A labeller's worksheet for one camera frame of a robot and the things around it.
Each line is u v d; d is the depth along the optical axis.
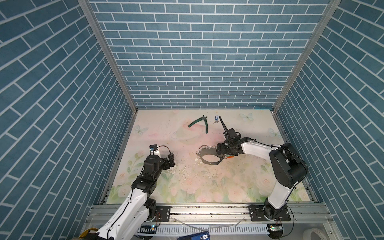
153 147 0.72
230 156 0.94
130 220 0.51
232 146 0.72
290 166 0.49
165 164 0.75
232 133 0.78
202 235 0.65
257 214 0.74
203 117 1.15
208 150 0.99
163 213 0.73
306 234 0.69
